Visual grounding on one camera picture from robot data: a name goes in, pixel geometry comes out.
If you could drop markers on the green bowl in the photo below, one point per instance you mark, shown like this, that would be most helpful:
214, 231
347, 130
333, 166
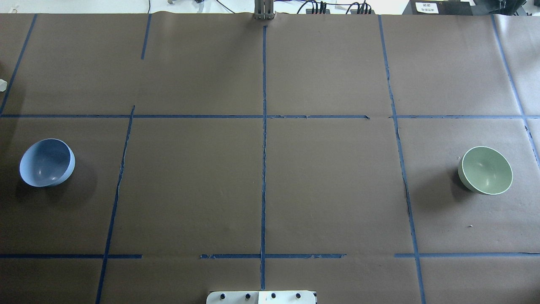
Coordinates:
485, 171

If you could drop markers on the blue bowl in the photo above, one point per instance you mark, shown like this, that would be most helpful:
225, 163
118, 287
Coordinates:
47, 163

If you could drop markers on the black box with white label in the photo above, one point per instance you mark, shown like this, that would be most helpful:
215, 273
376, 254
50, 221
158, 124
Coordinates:
438, 7

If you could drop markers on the grey metal camera post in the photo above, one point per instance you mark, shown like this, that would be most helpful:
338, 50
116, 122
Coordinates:
264, 9

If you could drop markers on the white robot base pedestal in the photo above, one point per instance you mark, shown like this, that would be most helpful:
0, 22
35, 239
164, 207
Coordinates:
263, 297

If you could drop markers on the black power strip with cables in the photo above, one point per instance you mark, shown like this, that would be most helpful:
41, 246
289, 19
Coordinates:
322, 7

